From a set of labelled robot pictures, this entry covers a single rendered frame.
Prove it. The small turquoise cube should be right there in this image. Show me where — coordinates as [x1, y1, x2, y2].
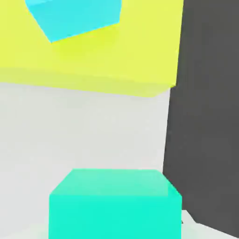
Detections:
[48, 168, 183, 239]

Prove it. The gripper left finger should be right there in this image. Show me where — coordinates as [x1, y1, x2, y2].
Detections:
[0, 225, 49, 239]

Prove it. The small cyan cube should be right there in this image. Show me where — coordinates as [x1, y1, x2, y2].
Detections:
[24, 0, 123, 44]

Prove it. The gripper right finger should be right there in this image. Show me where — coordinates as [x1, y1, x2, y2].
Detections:
[181, 209, 239, 239]

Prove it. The large yellow box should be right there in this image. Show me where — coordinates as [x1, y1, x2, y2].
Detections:
[0, 0, 185, 98]

